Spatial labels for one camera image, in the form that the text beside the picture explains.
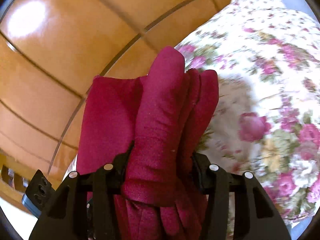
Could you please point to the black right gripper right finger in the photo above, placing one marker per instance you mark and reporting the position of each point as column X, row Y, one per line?
column 255, row 214

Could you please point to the dark red embroidered sweater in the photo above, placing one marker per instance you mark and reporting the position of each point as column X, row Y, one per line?
column 159, row 119

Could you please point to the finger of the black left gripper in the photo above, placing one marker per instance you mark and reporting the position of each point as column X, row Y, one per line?
column 37, row 194

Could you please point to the floral bed cover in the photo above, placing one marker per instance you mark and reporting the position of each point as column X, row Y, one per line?
column 266, row 121

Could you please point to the wooden shelf unit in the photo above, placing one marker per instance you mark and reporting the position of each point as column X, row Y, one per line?
column 14, row 179

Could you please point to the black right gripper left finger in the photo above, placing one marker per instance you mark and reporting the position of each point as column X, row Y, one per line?
column 84, row 202

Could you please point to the wooden panelled wardrobe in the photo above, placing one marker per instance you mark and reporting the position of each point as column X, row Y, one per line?
column 52, row 49

